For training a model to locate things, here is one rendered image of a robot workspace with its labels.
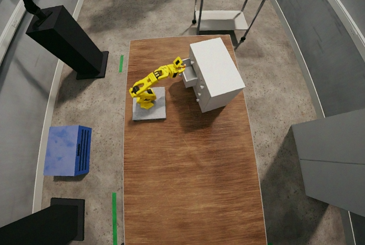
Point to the white chest of drawers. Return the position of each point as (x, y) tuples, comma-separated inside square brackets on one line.
[(219, 72)]

